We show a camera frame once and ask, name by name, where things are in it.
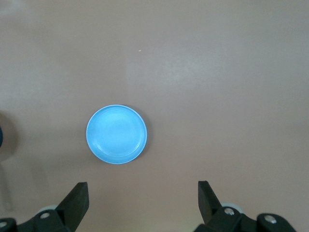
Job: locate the blue round plate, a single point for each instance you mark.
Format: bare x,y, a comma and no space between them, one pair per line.
116,135

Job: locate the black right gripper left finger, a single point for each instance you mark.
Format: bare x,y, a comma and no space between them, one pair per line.
72,212

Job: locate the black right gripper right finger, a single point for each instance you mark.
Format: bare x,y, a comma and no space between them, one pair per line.
212,215

